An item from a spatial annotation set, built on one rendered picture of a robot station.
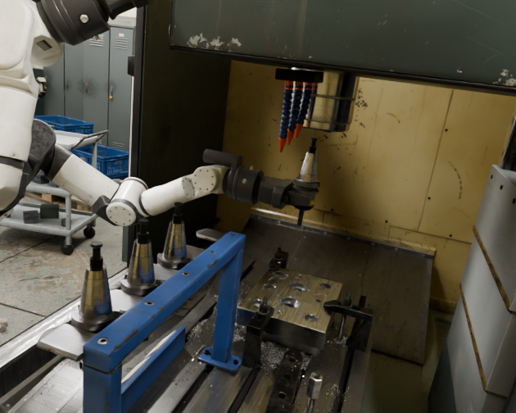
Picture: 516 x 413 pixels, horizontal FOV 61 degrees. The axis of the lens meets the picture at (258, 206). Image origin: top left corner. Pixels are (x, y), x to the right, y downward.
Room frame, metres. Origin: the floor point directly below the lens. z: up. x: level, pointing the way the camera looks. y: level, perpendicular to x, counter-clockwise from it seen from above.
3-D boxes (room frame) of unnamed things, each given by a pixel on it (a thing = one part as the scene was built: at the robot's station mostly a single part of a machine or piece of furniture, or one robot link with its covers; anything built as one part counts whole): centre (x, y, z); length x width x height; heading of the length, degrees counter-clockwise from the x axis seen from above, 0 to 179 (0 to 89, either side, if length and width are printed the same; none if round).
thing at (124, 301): (0.58, 0.19, 1.21); 0.07 x 0.05 x 0.01; 73
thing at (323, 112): (1.01, -0.11, 1.52); 0.16 x 0.16 x 0.12
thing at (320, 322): (1.09, -0.13, 0.96); 0.29 x 0.23 x 0.05; 163
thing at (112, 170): (4.56, 1.99, 0.39); 1.20 x 0.80 x 0.79; 63
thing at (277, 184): (1.04, -0.01, 1.29); 0.13 x 0.12 x 0.10; 163
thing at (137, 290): (0.63, 0.17, 1.21); 0.06 x 0.06 x 0.03
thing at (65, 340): (0.47, 0.22, 1.21); 0.07 x 0.05 x 0.01; 73
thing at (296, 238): (1.65, -0.30, 0.75); 0.89 x 0.67 x 0.26; 73
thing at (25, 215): (3.32, 1.72, 0.48); 0.87 x 0.46 x 0.96; 86
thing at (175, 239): (0.74, 0.14, 1.26); 0.04 x 0.04 x 0.07
